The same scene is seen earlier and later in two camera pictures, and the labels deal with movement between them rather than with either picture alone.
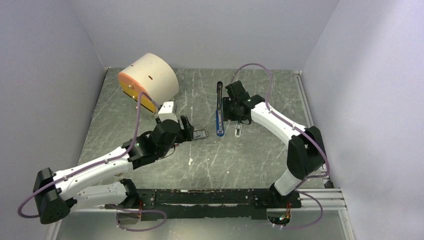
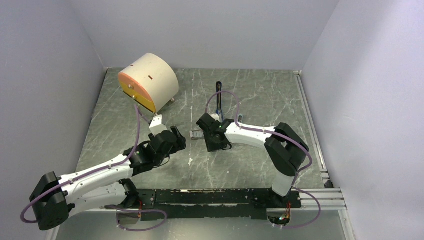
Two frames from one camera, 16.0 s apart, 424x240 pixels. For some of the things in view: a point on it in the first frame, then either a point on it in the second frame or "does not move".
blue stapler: [220, 129] does not move
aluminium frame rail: [317, 199] does not move
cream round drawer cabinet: [151, 74] does not move
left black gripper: [186, 134] -> [179, 143]
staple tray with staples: [199, 134] does not move
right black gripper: [227, 115] -> [211, 147]
